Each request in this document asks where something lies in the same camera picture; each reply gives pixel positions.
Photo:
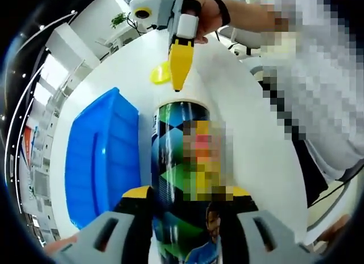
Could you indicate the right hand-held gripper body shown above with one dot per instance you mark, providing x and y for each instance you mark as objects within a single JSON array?
[{"x": 142, "y": 13}]

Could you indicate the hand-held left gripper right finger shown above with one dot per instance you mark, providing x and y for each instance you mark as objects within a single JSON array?
[{"x": 270, "y": 238}]

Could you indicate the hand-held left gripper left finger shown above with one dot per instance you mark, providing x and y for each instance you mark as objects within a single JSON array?
[{"x": 113, "y": 235}]

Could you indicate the yellow plastic container lid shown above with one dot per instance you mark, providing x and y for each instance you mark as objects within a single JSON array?
[{"x": 159, "y": 74}]

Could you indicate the blue plastic box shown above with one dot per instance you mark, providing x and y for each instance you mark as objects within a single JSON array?
[{"x": 94, "y": 161}]

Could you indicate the green printed chip container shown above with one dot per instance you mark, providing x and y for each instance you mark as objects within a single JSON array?
[{"x": 167, "y": 161}]

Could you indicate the person's left hand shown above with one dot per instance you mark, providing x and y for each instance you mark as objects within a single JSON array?
[{"x": 61, "y": 244}]

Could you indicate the person's right hand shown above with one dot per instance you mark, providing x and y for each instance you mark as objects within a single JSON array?
[{"x": 210, "y": 13}]

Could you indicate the green potted plant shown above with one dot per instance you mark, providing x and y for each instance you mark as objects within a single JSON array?
[{"x": 119, "y": 20}]

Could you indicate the white table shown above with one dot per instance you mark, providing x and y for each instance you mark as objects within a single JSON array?
[{"x": 227, "y": 90}]

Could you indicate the white office chair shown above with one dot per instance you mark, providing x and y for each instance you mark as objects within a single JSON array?
[{"x": 241, "y": 37}]

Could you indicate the person's dark clothing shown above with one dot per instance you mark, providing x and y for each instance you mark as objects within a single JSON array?
[{"x": 310, "y": 175}]

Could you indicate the white pillar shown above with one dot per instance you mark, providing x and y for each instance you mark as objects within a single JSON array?
[{"x": 71, "y": 45}]

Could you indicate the row of white cabinets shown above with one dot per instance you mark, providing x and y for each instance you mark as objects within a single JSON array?
[{"x": 39, "y": 190}]

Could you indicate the person's white shirt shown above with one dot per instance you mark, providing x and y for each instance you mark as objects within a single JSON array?
[{"x": 335, "y": 161}]

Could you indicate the orange and blue wall banner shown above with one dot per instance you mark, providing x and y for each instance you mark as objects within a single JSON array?
[{"x": 29, "y": 146}]

